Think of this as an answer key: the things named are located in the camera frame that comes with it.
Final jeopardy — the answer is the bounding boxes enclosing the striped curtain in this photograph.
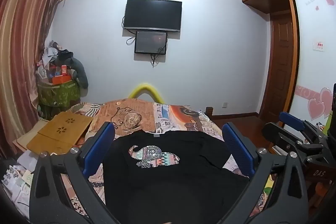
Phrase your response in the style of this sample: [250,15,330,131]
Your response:
[0,0,69,159]

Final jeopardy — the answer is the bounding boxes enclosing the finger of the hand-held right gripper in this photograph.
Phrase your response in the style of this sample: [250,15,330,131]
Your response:
[279,112,311,134]
[262,122,300,152]

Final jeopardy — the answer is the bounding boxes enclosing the white heart print sliding door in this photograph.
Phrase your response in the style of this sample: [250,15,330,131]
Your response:
[289,0,336,131]

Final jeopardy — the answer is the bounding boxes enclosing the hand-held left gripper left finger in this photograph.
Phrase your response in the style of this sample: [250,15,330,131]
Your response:
[29,122,121,224]

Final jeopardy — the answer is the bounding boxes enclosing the black cable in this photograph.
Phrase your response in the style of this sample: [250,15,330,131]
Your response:
[150,40,169,68]
[121,16,136,46]

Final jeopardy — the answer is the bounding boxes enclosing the pile of papers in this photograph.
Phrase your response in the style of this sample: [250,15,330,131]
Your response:
[0,151,40,215]

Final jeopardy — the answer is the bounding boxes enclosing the grey cloth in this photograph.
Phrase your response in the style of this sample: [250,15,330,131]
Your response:
[69,57,89,88]

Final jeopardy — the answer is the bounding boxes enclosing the bamboo folding table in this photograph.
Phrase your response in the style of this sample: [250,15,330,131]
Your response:
[26,111,94,155]

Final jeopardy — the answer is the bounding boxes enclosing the black wall television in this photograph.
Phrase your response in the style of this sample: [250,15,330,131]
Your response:
[123,0,183,32]

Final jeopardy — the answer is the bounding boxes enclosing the green patterned bag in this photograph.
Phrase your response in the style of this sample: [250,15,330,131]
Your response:
[37,81,81,119]

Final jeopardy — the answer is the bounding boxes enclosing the brown wooden door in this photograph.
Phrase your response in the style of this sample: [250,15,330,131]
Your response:
[259,13,295,119]

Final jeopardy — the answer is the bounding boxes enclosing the yellow foam tube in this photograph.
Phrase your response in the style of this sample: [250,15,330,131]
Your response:
[128,82,164,104]

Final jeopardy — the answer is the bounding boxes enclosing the orange box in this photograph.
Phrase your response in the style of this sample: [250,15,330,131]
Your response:
[52,74,72,84]

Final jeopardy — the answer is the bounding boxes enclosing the pile of clutter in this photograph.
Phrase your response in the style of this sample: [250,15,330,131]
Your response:
[39,40,74,77]

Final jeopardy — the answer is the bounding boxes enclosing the black elephant print t-shirt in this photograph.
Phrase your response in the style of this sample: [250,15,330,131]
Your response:
[102,130,252,224]

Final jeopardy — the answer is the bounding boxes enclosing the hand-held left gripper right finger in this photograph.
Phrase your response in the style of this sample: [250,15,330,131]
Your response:
[218,122,309,224]

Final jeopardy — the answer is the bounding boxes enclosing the printed blanket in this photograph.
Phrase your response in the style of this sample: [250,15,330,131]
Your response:
[60,98,276,224]

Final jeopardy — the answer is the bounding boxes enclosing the small black wall monitor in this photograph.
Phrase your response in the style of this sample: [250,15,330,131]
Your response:
[134,30,168,55]

